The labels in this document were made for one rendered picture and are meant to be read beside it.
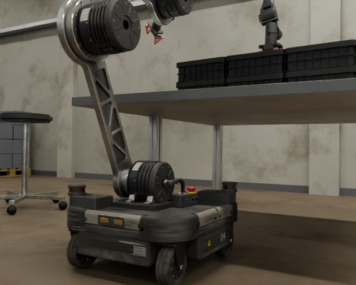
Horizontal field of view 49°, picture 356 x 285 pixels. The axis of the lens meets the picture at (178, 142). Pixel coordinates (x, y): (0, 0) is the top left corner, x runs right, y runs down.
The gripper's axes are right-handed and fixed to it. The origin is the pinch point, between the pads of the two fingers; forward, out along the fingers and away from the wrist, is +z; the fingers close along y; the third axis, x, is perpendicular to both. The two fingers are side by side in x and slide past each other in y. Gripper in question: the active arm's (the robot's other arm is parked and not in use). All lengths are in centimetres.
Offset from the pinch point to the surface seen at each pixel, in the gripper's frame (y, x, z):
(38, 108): 479, -219, -21
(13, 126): 476, -175, 11
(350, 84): -46, 48, 21
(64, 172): 406, -219, 78
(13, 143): 476, -176, 37
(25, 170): 192, -2, 62
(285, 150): 79, -255, 34
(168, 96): 21, 54, 23
